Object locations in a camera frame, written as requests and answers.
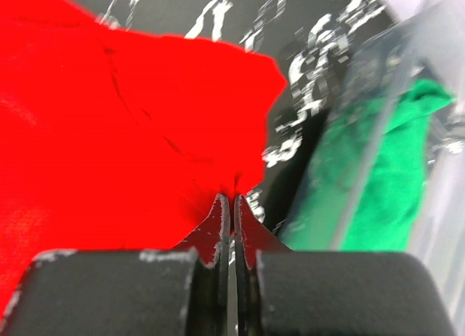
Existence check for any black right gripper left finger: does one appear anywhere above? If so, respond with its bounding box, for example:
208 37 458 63
1 194 230 336

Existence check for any clear plastic bin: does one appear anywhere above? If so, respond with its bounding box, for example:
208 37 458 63
286 0 465 336

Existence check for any red t shirt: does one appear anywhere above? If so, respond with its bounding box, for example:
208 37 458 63
1 0 286 305

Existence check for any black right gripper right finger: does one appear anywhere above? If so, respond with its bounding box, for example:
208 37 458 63
233 196 456 335

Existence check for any green t shirt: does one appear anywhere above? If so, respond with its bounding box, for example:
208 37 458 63
280 79 453 251

